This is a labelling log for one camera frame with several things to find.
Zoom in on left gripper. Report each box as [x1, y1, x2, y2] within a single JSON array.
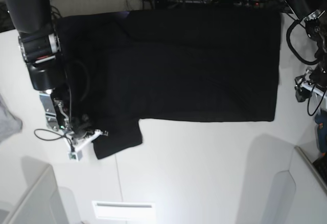
[[295, 66, 326, 95]]

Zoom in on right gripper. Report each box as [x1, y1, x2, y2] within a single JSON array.
[[62, 117, 109, 152]]

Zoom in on black T-shirt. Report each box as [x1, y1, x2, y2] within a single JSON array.
[[56, 7, 281, 159]]

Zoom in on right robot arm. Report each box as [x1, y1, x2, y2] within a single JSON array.
[[5, 0, 108, 161]]

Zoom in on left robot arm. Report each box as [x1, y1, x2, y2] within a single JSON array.
[[281, 0, 326, 95]]

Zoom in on blue glue gun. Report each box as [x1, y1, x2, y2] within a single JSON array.
[[314, 110, 326, 153]]

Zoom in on grey cloth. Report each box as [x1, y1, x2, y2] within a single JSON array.
[[1, 97, 22, 142]]

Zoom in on black keyboard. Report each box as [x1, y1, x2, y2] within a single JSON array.
[[313, 155, 327, 183]]

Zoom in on black power strip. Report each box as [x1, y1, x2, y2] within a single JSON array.
[[212, 0, 260, 7]]

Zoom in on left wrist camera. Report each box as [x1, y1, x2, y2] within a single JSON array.
[[295, 87, 310, 103]]

